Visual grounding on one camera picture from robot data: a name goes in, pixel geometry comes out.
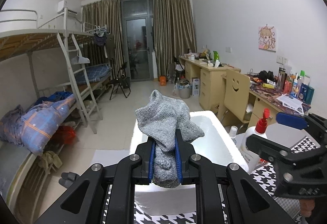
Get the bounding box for grey knitted sock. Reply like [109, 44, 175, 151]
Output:
[135, 90, 205, 188]

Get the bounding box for person's right hand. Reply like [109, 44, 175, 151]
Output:
[299, 199, 315, 218]

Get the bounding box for white printed papers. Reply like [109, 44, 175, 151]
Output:
[277, 94, 304, 115]

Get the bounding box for white bottle red pump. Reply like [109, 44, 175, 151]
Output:
[240, 108, 270, 174]

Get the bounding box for near wooden desk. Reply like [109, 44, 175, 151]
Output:
[248, 74, 300, 127]

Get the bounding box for wooden desk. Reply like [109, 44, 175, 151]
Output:
[179, 57, 241, 113]
[248, 74, 300, 127]

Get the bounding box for white styrofoam box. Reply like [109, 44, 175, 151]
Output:
[135, 111, 249, 216]

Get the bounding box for dark blue lotion bottle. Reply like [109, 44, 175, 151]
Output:
[298, 83, 308, 101]

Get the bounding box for blue clear spray bottle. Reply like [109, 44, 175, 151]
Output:
[228, 126, 238, 144]

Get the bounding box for green cap white bottle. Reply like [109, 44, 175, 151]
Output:
[298, 70, 305, 86]

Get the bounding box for dark thermos flask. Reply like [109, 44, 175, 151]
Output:
[277, 67, 286, 90]

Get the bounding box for houndstooth table mat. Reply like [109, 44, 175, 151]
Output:
[102, 135, 321, 224]

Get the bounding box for wooden smiley chair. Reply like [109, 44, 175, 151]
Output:
[217, 69, 252, 128]

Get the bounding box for grey waste bin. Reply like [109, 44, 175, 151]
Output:
[178, 84, 192, 99]

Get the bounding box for white blue carton box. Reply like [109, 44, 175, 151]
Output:
[192, 78, 200, 97]

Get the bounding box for far wooden desk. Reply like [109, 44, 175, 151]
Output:
[179, 57, 241, 113]

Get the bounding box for orange container on floor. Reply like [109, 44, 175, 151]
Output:
[159, 76, 167, 86]

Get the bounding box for red plastic bag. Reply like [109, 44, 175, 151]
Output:
[51, 126, 76, 145]

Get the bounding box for black folding chair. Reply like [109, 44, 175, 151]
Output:
[109, 62, 131, 100]

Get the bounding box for olive clothes under bed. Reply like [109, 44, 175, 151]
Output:
[38, 150, 63, 174]

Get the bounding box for green object on desk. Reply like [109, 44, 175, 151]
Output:
[213, 51, 220, 61]

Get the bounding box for blue plaid quilt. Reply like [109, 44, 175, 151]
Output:
[1, 92, 75, 155]

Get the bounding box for right brown curtain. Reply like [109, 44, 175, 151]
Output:
[153, 0, 196, 76]

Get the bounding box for brown curtain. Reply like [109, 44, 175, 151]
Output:
[82, 0, 125, 74]
[153, 0, 196, 76]

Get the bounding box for white metal bunk bed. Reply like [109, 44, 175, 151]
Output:
[0, 8, 113, 189]

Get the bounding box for glass balcony door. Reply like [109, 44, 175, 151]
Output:
[121, 0, 154, 82]

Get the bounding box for left brown curtain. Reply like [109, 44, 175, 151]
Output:
[82, 0, 125, 74]

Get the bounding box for white air conditioner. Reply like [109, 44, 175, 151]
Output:
[57, 0, 78, 16]

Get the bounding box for white wall socket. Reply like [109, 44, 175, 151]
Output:
[276, 55, 288, 65]

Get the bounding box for anime girl wall poster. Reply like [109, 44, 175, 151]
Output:
[258, 24, 277, 52]

